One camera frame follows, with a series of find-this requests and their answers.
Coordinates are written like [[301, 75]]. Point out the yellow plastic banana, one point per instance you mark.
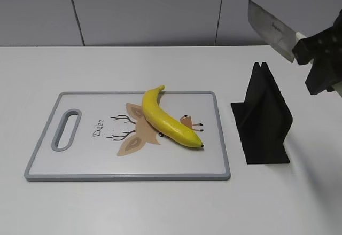
[[165, 123]]

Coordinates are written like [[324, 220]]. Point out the black knife stand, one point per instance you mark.
[[263, 119]]

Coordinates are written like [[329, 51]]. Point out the white handled kitchen knife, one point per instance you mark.
[[272, 30]]

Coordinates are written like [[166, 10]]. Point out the grey rimmed deer cutting board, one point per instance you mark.
[[102, 136]]

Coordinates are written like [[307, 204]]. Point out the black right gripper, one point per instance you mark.
[[323, 52]]

